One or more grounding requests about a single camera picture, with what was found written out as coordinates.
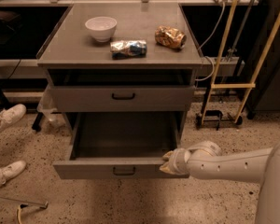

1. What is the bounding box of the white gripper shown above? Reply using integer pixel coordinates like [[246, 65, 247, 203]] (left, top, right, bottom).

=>
[[160, 148, 190, 175]]

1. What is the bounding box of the grey drawer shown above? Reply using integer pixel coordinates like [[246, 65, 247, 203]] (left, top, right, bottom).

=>
[[49, 86, 194, 112], [53, 111, 182, 179]]

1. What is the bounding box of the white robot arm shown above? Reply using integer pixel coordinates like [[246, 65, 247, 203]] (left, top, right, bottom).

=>
[[160, 141, 280, 224]]

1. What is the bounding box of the grey top drawer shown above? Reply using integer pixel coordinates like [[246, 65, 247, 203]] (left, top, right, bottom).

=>
[[49, 86, 194, 112]]

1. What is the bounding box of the grey drawer cabinet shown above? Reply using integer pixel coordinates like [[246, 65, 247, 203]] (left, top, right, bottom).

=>
[[35, 2, 203, 133]]

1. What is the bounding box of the crushed blue silver can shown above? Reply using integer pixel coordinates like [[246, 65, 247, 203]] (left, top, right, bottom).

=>
[[110, 40, 147, 59]]

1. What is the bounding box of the crushed gold can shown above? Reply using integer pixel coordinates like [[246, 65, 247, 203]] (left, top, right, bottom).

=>
[[155, 25, 187, 49]]

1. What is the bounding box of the grey grabber stick tool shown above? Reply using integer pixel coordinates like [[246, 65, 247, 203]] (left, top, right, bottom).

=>
[[0, 197, 49, 224]]

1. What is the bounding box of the white bowl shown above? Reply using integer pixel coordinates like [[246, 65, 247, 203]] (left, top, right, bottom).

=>
[[85, 17, 118, 42]]

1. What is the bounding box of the white sneaker upper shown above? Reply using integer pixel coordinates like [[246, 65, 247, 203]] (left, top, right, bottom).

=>
[[0, 104, 26, 133]]

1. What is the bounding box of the white sneaker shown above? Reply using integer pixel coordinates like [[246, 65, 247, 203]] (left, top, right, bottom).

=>
[[0, 104, 26, 133], [0, 161, 26, 188]]

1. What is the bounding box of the white sneaker lower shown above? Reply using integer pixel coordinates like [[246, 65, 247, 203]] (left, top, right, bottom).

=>
[[0, 161, 26, 188]]

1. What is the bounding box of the white power cable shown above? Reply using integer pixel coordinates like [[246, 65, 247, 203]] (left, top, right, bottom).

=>
[[194, 2, 226, 82]]

